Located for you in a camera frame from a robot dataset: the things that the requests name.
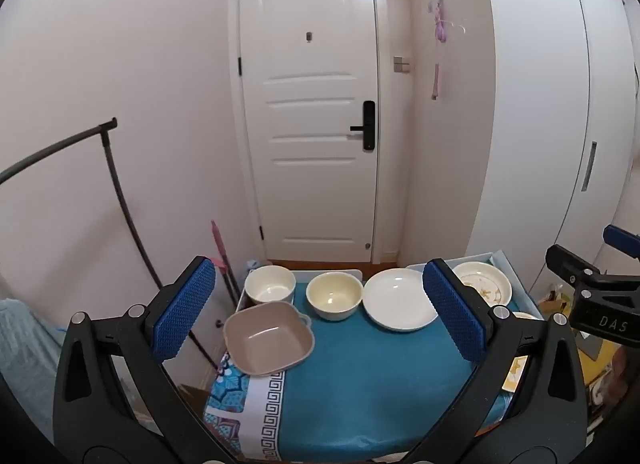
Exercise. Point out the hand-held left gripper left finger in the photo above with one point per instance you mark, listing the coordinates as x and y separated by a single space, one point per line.
185 314

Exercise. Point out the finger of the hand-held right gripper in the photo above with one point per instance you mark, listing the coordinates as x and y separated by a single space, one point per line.
567 261
622 240

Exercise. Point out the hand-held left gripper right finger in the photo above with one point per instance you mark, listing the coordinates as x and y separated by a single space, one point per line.
452 314

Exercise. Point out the flower patterned plate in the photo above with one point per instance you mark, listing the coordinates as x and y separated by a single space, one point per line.
487 284

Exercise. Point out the plain white plate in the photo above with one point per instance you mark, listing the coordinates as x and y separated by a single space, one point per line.
397 301

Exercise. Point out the small cream plate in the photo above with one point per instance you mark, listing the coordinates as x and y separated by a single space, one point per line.
527 316

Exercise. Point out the pink square bowl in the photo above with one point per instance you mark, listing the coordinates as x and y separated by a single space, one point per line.
267 341

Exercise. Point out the cardboard box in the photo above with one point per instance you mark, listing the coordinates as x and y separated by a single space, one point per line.
552 300

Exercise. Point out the clear plastic storage box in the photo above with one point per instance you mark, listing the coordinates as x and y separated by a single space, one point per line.
522 294

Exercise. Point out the small light blue item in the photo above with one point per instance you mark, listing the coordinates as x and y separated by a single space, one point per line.
251 263

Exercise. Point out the tall white bowl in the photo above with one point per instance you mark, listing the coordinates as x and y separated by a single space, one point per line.
270 284

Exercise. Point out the teal patterned tablecloth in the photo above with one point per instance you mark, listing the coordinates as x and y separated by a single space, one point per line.
375 384

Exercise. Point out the cream round bowl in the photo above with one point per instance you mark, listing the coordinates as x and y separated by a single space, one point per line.
334 299

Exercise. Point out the black metal clothes rack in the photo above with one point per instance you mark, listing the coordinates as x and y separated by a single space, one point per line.
120 194

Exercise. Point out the light blue cloth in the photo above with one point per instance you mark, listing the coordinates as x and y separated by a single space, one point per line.
25 344

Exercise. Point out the white wardrobe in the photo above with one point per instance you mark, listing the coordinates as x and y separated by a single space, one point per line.
540 94

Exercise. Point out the white panel door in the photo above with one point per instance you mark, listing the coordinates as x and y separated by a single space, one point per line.
310 69

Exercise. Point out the wall light switch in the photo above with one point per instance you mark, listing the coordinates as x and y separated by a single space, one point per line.
401 64

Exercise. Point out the pink wall hanging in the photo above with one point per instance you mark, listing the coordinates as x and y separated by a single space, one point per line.
440 29

